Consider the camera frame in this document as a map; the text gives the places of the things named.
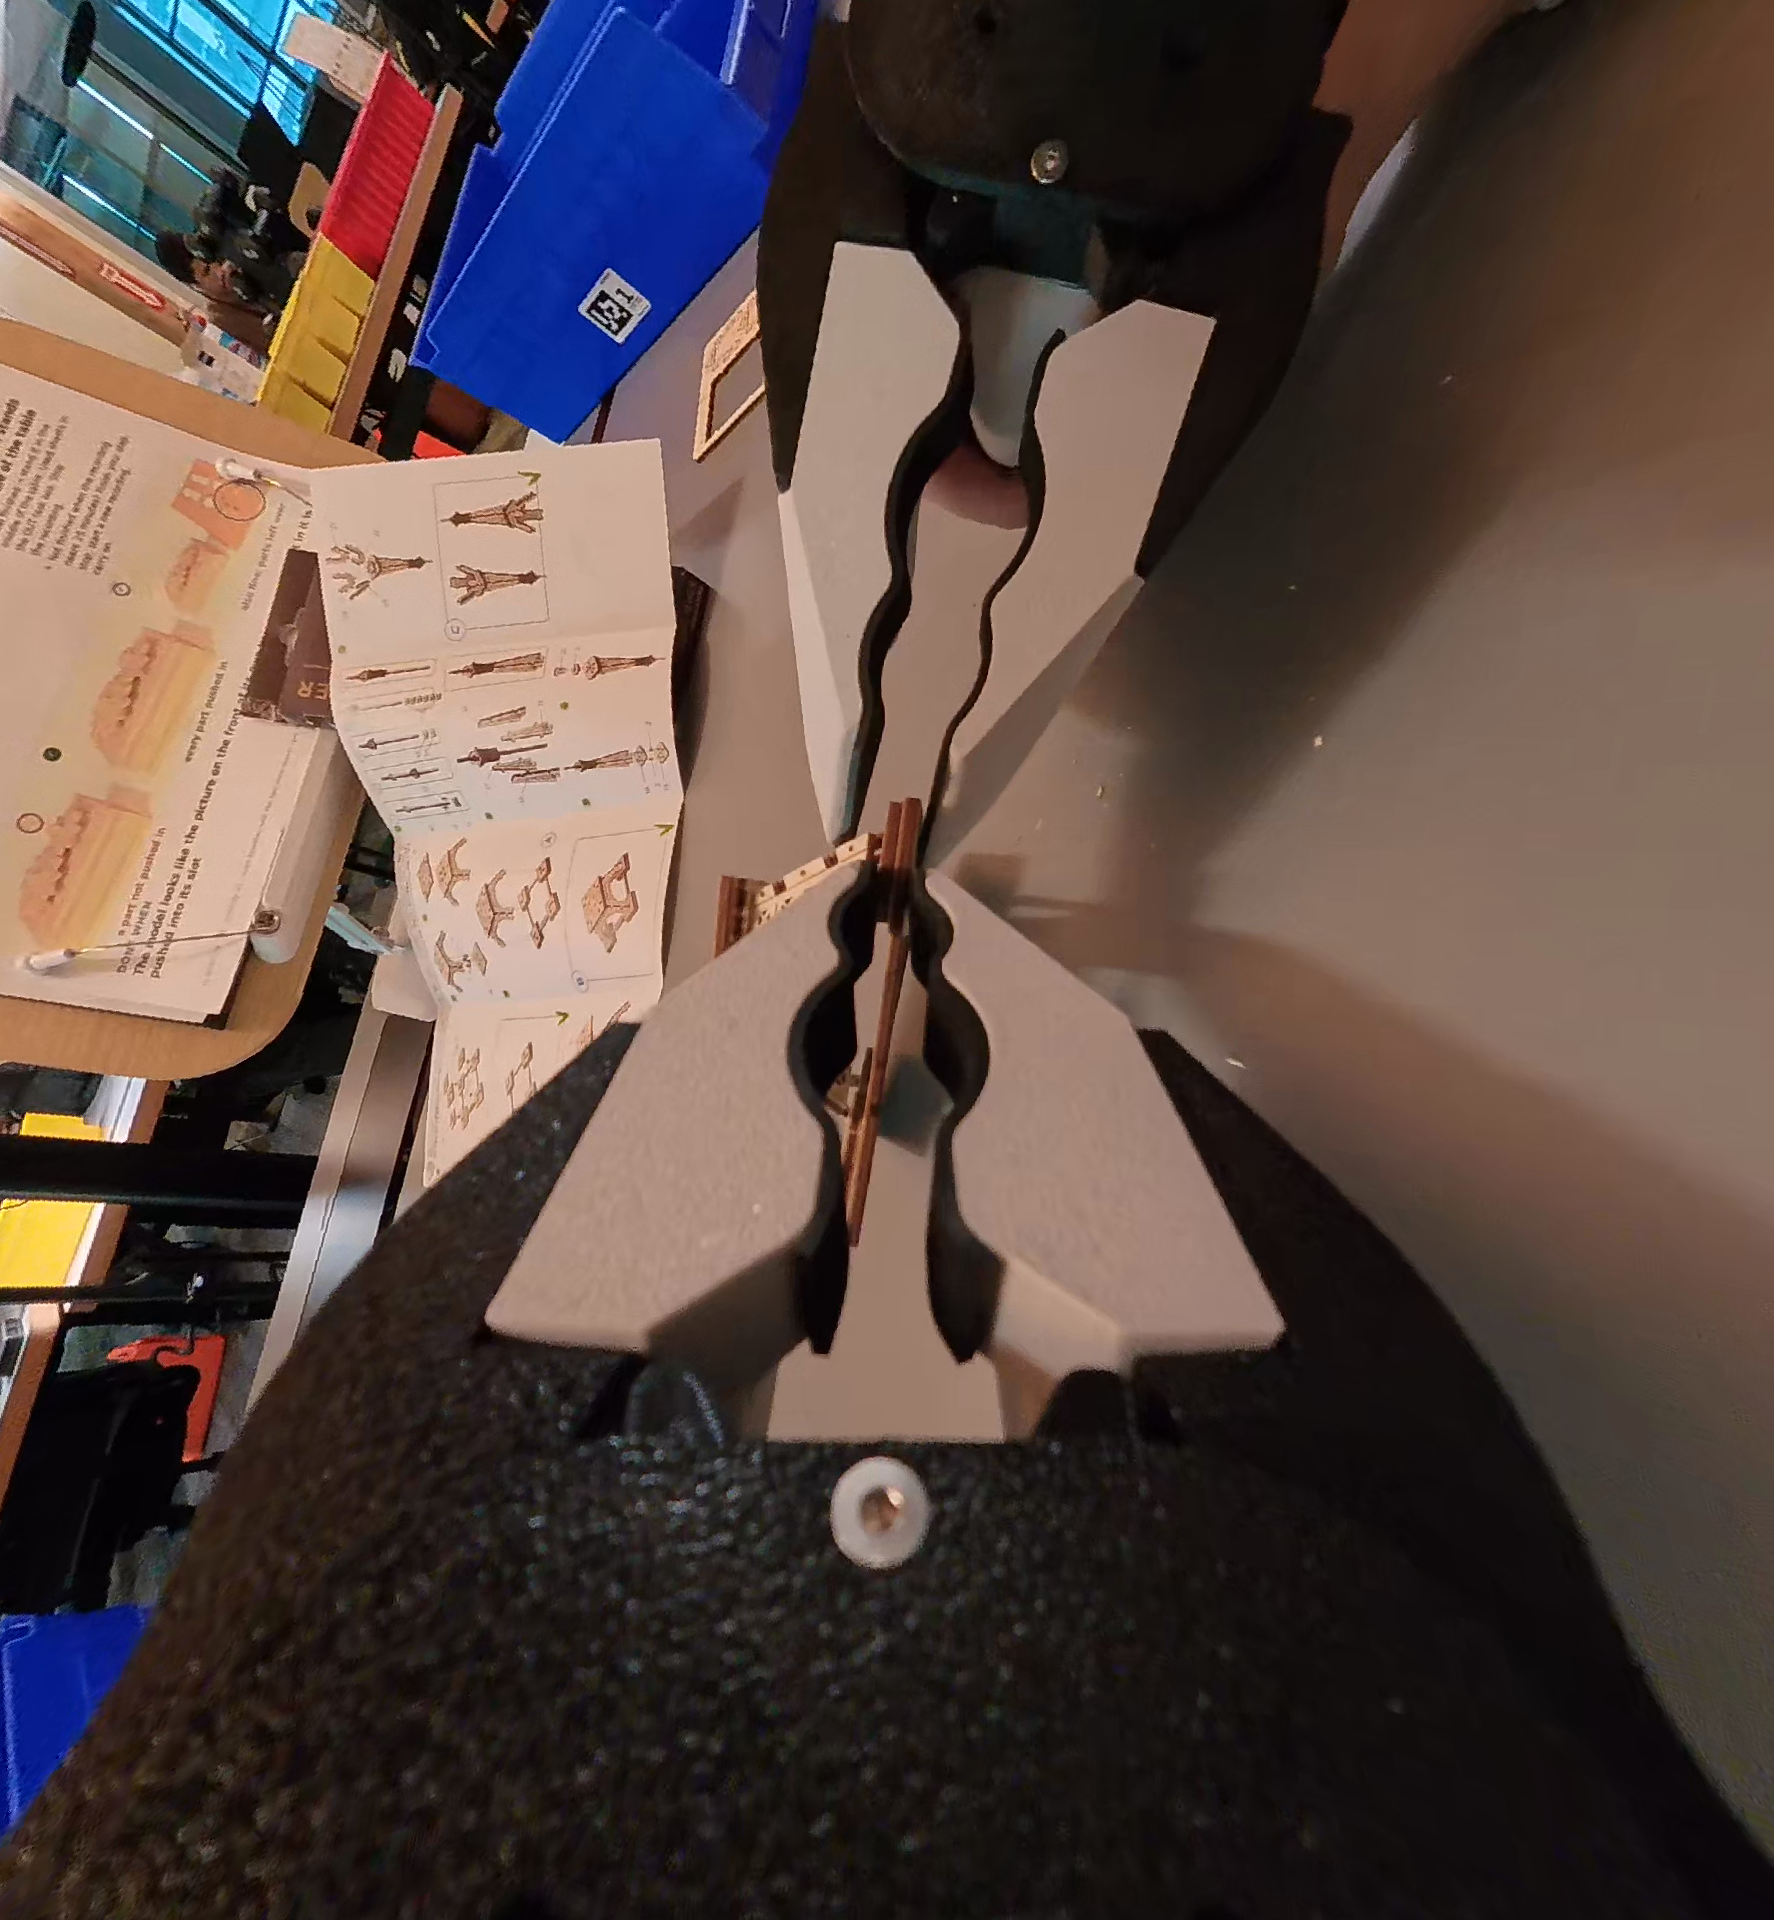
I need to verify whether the folded paper assembly leaflet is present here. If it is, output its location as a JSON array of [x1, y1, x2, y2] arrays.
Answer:
[[309, 440, 682, 1188]]

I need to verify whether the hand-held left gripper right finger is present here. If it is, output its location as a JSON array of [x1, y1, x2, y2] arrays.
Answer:
[[910, 869, 1287, 1442]]

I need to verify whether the open instruction book on stand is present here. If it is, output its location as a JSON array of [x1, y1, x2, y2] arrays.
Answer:
[[0, 314, 378, 1073]]

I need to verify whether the grey desk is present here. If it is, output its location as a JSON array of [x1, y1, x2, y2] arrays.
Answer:
[[242, 0, 1774, 1920]]

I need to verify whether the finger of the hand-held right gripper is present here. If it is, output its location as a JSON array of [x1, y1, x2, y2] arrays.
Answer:
[[774, 239, 978, 844], [929, 296, 1223, 857]]

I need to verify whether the row of yellow bins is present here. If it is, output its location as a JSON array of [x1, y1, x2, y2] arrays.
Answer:
[[259, 231, 375, 438]]

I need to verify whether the blue storage crate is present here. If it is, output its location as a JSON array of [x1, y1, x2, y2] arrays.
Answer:
[[0, 1605, 153, 1920]]

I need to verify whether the dark brown card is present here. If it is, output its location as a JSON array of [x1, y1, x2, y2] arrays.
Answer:
[[245, 548, 343, 733]]

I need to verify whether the printed instruction sheet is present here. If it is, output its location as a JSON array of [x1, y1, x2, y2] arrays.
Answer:
[[0, 338, 342, 1028]]

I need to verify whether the person's right hand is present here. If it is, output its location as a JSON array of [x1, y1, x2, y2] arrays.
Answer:
[[946, 447, 1032, 527]]

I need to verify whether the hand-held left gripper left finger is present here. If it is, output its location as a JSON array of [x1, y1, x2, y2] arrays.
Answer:
[[484, 869, 889, 1442]]

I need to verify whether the blue plastic bin with tag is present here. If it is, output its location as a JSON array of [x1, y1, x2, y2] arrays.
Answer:
[[411, 7, 773, 445]]

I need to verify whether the wooden tower base model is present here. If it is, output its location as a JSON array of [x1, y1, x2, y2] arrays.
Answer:
[[714, 800, 926, 1249]]

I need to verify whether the row of red bins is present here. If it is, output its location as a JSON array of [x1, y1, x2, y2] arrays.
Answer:
[[321, 51, 440, 279]]

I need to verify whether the laser-cut wooden puzzle sheet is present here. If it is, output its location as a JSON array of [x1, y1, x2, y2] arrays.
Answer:
[[692, 293, 763, 461]]

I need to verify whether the black stand pole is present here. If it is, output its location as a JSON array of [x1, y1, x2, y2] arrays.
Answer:
[[0, 1129, 318, 1210]]

